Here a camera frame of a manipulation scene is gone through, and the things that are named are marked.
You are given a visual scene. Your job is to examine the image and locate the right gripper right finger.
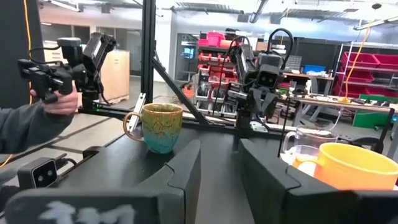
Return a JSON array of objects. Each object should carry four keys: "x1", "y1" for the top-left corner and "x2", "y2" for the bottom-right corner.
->
[{"x1": 238, "y1": 138, "x2": 358, "y2": 224}]

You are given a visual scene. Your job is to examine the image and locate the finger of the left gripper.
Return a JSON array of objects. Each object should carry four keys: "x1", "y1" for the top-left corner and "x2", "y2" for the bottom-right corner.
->
[
  {"x1": 265, "y1": 93, "x2": 279, "y2": 116},
  {"x1": 249, "y1": 91, "x2": 266, "y2": 115}
]

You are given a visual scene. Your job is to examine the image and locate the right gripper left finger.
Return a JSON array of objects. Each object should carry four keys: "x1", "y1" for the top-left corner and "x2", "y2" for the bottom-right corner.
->
[{"x1": 136, "y1": 139, "x2": 202, "y2": 224}]

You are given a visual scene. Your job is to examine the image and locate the green brown ceramic mug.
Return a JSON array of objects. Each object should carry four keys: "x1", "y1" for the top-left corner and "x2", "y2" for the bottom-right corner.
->
[{"x1": 123, "y1": 102, "x2": 184, "y2": 155}]

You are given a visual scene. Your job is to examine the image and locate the clear plastic mug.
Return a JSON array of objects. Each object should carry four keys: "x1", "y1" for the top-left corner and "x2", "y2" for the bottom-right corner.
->
[{"x1": 281, "y1": 125, "x2": 340, "y2": 166}]

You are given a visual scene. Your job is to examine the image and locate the orange plastic mug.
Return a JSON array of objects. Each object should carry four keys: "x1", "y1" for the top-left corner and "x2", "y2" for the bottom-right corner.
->
[{"x1": 293, "y1": 142, "x2": 398, "y2": 191}]

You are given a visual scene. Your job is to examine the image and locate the person's forearm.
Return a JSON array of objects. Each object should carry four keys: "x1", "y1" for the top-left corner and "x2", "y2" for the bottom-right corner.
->
[{"x1": 0, "y1": 101, "x2": 75, "y2": 155}]

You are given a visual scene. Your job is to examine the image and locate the cluttered workbench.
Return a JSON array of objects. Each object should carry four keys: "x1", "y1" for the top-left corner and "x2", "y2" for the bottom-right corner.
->
[{"x1": 279, "y1": 91, "x2": 398, "y2": 114}]

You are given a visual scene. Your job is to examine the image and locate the blue storage bin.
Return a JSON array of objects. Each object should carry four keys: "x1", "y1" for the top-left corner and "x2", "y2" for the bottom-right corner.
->
[{"x1": 303, "y1": 64, "x2": 326, "y2": 75}]

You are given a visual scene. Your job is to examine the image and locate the black rack with red bins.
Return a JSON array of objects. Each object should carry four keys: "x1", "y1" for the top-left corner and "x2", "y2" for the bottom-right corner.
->
[{"x1": 196, "y1": 43, "x2": 243, "y2": 119}]

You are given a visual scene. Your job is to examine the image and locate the orange bucket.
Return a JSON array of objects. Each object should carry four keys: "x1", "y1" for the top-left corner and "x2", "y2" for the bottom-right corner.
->
[{"x1": 183, "y1": 85, "x2": 195, "y2": 100}]

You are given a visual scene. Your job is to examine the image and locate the magenta storage bin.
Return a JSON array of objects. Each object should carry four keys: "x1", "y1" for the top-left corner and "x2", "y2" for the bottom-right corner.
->
[{"x1": 206, "y1": 30, "x2": 226, "y2": 47}]

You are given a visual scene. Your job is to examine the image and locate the green box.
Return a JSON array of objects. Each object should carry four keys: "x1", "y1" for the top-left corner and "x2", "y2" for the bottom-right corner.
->
[{"x1": 353, "y1": 94, "x2": 398, "y2": 130}]

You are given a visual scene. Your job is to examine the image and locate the plywood crate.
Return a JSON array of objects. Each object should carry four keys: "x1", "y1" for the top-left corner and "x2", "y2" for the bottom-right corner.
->
[{"x1": 99, "y1": 49, "x2": 131, "y2": 104}]

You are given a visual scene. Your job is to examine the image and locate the person's hand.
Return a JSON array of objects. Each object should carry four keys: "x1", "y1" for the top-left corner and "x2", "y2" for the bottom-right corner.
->
[{"x1": 30, "y1": 85, "x2": 79, "y2": 116}]

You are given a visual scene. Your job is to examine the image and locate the black upright panel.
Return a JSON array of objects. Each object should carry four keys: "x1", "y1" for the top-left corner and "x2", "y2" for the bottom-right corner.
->
[{"x1": 0, "y1": 0, "x2": 45, "y2": 108}]

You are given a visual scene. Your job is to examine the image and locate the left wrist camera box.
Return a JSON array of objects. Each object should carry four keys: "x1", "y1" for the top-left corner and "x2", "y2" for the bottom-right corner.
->
[{"x1": 257, "y1": 52, "x2": 280, "y2": 90}]

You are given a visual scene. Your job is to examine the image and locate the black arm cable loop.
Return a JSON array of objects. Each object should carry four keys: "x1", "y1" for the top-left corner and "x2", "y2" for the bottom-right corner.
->
[{"x1": 267, "y1": 27, "x2": 295, "y2": 71}]

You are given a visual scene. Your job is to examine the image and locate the silver metal bracket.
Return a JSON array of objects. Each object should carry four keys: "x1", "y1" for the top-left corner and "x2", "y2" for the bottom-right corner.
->
[{"x1": 129, "y1": 92, "x2": 146, "y2": 131}]

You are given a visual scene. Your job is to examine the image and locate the yellow hanging cable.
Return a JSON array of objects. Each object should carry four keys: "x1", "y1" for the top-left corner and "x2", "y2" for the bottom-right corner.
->
[
  {"x1": 341, "y1": 21, "x2": 373, "y2": 103},
  {"x1": 23, "y1": 0, "x2": 34, "y2": 105}
]

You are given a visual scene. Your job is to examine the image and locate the wire rack with red bins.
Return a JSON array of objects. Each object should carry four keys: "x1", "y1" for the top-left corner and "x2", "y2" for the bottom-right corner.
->
[{"x1": 332, "y1": 42, "x2": 398, "y2": 99}]

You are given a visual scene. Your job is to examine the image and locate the black aluminium rig frame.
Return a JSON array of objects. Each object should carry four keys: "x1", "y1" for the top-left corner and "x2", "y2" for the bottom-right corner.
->
[{"x1": 77, "y1": 0, "x2": 282, "y2": 141}]

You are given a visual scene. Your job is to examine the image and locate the small grey depth camera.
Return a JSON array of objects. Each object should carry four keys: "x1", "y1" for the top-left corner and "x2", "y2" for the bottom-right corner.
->
[{"x1": 17, "y1": 157, "x2": 59, "y2": 190}]

